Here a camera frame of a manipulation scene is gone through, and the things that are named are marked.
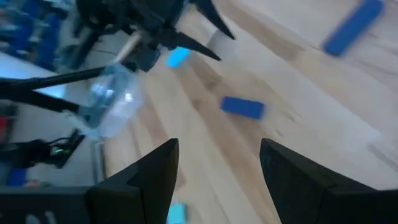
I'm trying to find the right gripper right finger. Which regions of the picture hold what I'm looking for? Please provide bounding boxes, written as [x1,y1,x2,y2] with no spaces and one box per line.
[260,138,398,224]

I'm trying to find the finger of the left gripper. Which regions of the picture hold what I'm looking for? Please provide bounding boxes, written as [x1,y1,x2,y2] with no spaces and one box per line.
[159,30,222,62]
[191,0,236,40]

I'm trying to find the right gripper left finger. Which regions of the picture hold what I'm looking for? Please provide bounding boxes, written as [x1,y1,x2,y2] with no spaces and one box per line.
[88,138,180,224]

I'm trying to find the teal triangle block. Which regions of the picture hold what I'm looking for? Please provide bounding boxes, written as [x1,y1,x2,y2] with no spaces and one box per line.
[165,46,191,69]

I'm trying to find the teal square block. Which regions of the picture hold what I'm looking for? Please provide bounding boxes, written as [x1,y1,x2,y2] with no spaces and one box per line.
[166,202,188,224]

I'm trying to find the purple rectangular block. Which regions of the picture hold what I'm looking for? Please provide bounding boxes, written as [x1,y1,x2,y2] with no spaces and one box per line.
[220,95,266,121]
[322,0,385,57]

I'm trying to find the clear plastic container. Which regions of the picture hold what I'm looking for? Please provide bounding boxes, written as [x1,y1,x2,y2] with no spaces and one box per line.
[67,62,147,139]

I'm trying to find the black device with green light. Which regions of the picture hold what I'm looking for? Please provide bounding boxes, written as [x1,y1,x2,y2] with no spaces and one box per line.
[0,129,86,169]

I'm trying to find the black aluminium table frame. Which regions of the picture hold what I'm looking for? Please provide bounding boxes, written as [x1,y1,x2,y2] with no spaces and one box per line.
[0,65,108,114]

